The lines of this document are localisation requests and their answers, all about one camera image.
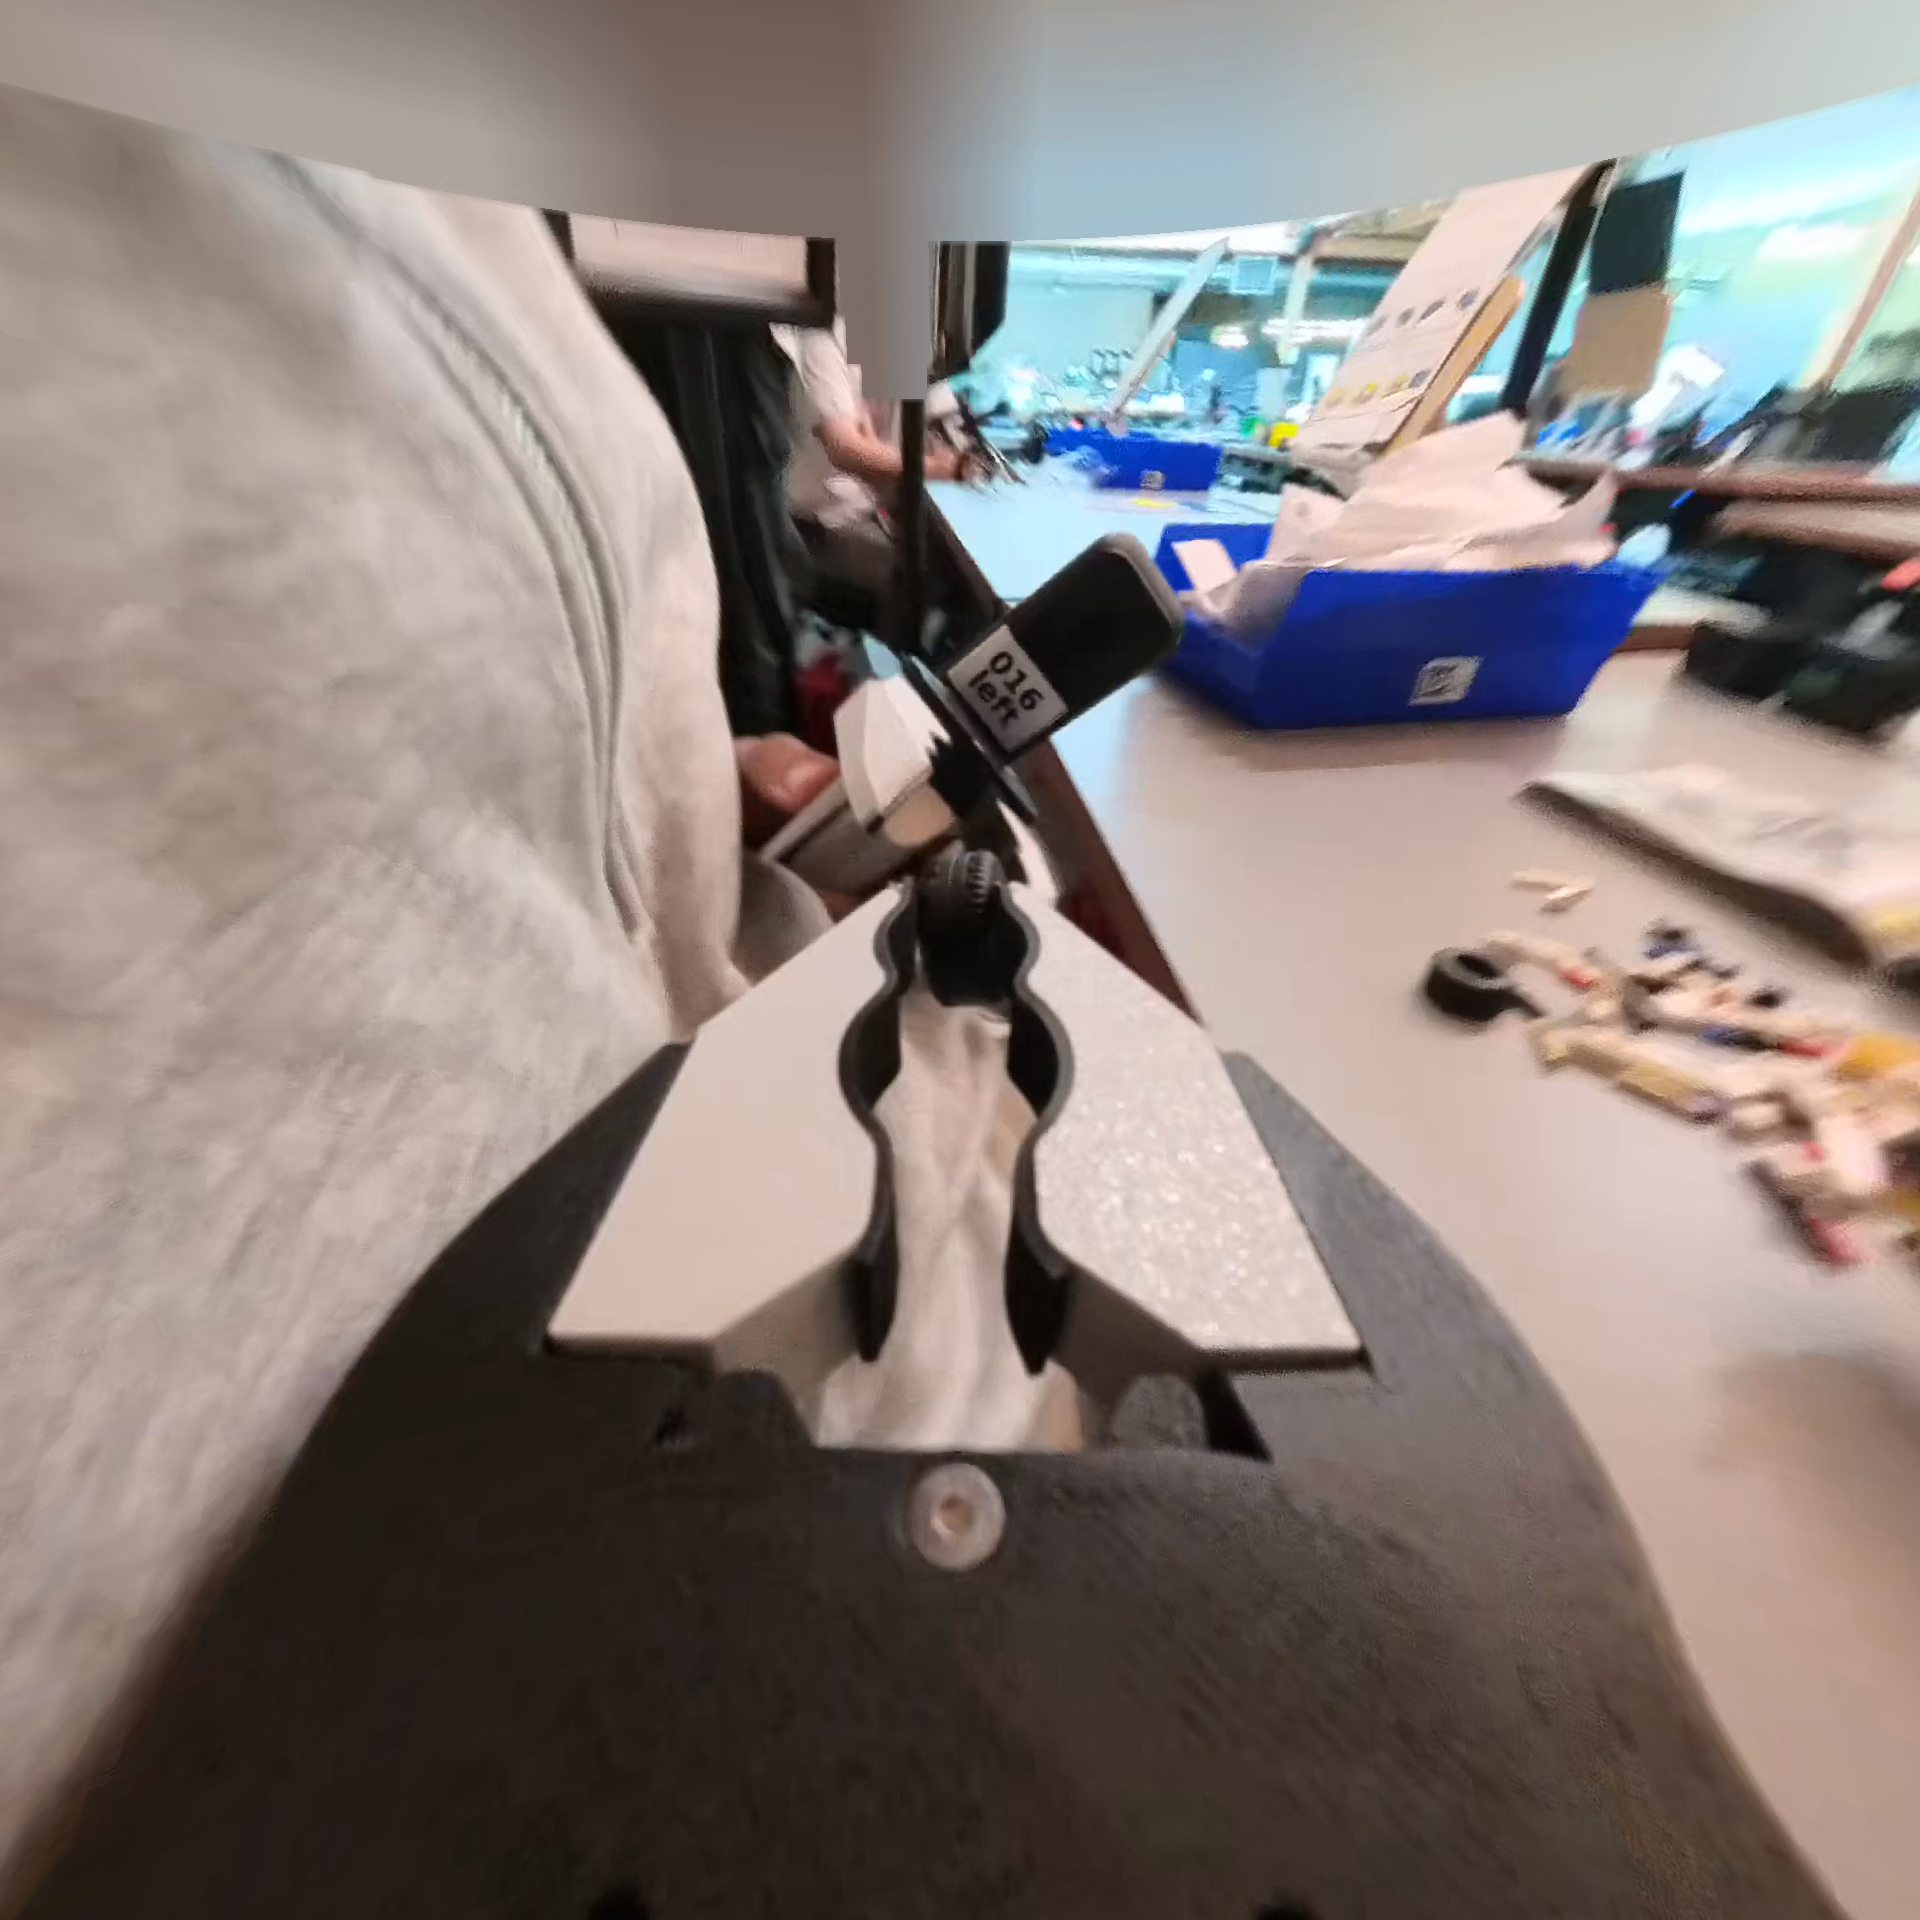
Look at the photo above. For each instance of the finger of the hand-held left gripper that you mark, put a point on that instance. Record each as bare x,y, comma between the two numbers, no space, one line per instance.
914,811
884,743

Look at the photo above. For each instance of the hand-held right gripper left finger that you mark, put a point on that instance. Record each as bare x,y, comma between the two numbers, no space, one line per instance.
719,1198

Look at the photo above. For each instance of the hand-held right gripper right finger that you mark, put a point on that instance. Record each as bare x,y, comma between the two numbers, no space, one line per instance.
1184,1198

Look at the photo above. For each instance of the small black lego tire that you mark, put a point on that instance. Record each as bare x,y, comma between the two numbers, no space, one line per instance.
959,946

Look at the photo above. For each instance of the large black lego tire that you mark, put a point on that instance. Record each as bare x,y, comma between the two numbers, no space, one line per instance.
1470,992

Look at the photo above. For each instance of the pile of loose lego pieces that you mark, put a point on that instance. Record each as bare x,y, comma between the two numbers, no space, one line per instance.
1650,1035

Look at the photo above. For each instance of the lego instruction booklet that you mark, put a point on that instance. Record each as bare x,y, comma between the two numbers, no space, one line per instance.
1724,856

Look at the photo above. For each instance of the person's left hand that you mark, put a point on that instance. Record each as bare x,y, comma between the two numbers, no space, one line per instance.
790,781

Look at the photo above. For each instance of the red bag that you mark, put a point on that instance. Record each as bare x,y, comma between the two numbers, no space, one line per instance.
819,676

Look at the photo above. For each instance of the blue plastic bin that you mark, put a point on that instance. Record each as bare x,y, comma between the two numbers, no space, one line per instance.
1132,458
1349,660

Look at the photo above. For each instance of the black metal pole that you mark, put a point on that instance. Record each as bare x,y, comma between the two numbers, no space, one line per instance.
911,527

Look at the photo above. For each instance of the black hanging cloth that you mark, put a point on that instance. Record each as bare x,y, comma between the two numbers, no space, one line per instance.
705,495

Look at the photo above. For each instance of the pile of white paper wrappers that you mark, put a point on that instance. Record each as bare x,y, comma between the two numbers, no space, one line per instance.
1424,510

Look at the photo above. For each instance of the cardboard sign board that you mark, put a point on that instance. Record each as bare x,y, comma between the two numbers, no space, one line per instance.
1438,302

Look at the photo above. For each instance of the grey zip hoodie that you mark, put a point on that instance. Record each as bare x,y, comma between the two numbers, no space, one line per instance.
301,751

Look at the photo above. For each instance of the black case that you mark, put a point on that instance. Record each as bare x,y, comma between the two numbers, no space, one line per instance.
1799,676

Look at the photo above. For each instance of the wooden edged table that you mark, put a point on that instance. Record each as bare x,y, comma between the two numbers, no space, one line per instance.
1799,502

